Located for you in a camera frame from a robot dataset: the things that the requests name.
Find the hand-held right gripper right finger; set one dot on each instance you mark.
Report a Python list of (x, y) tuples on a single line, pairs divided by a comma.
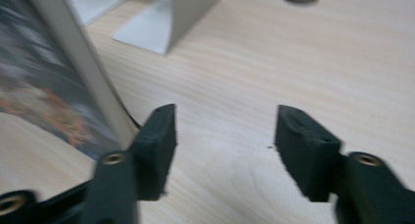
[(313, 155)]

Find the grey expandable book rack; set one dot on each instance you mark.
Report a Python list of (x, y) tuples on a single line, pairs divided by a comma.
[(169, 18)]

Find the dark illustrated magazine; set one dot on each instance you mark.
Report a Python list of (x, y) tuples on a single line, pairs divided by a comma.
[(49, 74)]

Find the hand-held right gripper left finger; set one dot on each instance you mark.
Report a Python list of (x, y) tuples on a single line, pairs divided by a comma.
[(150, 152)]

